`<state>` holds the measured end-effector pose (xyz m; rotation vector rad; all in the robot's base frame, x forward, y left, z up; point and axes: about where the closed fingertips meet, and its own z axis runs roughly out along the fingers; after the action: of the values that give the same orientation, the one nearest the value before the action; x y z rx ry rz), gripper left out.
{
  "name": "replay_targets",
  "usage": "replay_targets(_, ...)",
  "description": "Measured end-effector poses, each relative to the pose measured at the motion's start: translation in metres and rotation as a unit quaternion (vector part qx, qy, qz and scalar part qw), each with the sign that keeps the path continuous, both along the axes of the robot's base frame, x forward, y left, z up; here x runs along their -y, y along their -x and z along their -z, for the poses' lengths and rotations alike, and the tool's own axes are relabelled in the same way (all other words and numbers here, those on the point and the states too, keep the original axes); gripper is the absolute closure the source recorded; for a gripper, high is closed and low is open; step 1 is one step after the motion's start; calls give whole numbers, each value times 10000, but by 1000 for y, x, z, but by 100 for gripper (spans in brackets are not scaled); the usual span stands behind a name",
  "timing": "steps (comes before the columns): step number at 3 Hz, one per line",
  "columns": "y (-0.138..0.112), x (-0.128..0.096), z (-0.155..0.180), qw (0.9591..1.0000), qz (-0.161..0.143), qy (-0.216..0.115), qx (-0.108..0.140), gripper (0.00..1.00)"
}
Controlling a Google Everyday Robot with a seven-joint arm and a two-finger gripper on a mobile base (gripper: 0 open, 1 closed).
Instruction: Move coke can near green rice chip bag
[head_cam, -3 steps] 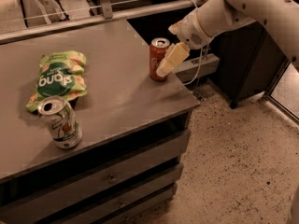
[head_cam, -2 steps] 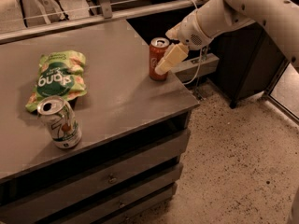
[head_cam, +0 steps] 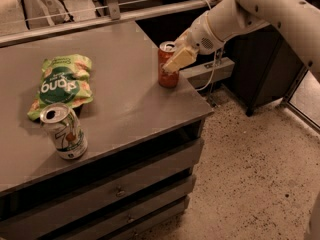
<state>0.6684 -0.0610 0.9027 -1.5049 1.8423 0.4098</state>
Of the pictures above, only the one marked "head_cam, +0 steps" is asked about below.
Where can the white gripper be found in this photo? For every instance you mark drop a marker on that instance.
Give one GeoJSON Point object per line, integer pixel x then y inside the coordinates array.
{"type": "Point", "coordinates": [202, 37]}

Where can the red coke can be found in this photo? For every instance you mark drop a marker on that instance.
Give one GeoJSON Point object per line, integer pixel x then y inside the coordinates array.
{"type": "Point", "coordinates": [166, 79]}

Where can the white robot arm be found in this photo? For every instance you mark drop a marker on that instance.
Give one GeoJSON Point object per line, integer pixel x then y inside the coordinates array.
{"type": "Point", "coordinates": [297, 21]}

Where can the green rice chip bag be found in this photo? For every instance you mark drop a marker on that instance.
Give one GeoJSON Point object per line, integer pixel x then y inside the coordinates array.
{"type": "Point", "coordinates": [64, 79]}

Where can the white 7up can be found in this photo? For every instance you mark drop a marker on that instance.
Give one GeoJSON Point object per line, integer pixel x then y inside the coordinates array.
{"type": "Point", "coordinates": [64, 129]}

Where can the grey metal base block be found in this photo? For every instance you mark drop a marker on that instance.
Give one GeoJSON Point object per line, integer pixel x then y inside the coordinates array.
{"type": "Point", "coordinates": [209, 72]}

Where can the grey drawer cabinet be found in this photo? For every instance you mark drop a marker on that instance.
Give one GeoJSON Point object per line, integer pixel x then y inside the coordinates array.
{"type": "Point", "coordinates": [141, 136]}

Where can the metal railing frame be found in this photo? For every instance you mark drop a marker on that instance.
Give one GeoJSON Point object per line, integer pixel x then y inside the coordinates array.
{"type": "Point", "coordinates": [28, 20]}

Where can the top drawer handle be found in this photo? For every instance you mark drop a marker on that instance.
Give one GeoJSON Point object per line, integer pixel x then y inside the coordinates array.
{"type": "Point", "coordinates": [120, 192]}

